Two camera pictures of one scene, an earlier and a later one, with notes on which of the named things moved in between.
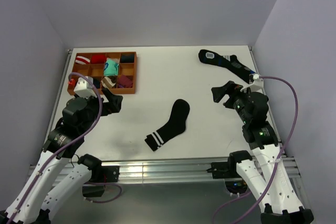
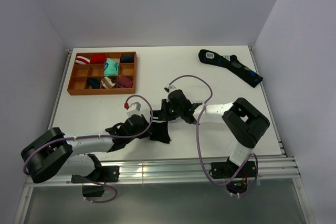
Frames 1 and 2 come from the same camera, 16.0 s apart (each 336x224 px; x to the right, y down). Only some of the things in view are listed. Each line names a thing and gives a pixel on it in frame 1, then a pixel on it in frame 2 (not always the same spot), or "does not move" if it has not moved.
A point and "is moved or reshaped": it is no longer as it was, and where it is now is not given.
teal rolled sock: x=111 y=66 does not move
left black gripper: x=114 y=102 -> x=145 y=125
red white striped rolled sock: x=82 y=60 does not move
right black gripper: x=231 y=88 -> x=164 y=114
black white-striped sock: x=175 y=126 is moved or reshaped
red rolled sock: x=98 y=59 does not move
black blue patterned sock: x=230 y=62 does not move
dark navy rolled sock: x=127 y=58 does not move
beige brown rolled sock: x=108 y=81 does not move
